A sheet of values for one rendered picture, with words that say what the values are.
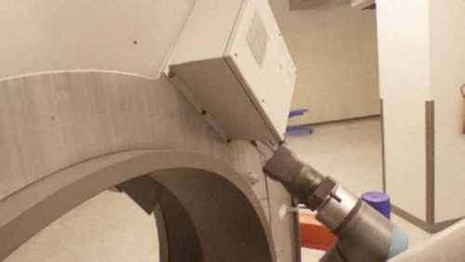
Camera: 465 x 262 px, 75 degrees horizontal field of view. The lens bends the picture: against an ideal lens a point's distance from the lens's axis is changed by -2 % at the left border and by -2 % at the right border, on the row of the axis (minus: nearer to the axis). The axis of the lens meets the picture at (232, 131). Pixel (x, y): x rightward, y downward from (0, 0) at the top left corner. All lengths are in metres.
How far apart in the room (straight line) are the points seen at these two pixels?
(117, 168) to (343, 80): 10.44
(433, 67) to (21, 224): 3.22
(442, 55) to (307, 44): 7.17
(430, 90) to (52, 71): 3.13
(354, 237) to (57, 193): 0.51
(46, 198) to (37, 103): 0.10
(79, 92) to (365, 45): 10.93
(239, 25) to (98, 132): 0.25
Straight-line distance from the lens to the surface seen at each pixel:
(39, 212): 0.33
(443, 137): 3.44
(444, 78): 3.38
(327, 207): 0.63
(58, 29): 0.41
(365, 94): 11.15
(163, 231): 1.16
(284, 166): 0.65
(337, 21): 10.78
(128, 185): 0.87
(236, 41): 0.46
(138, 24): 0.49
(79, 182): 0.35
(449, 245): 0.53
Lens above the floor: 1.64
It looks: 9 degrees down
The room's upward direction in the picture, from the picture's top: 6 degrees counter-clockwise
